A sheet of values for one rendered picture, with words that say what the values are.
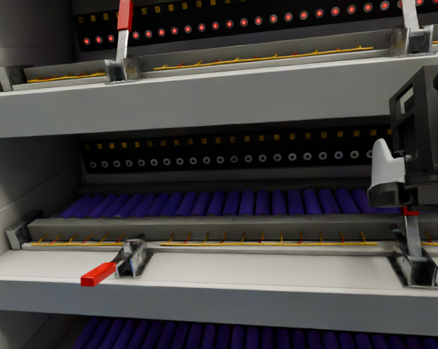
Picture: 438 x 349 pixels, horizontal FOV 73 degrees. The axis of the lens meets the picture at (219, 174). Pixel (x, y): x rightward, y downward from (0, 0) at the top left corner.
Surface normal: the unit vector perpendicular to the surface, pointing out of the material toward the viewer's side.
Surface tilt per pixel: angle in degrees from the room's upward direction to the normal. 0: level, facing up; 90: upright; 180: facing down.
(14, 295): 111
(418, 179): 88
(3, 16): 90
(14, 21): 90
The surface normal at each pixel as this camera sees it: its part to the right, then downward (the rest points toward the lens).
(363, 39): -0.15, 0.39
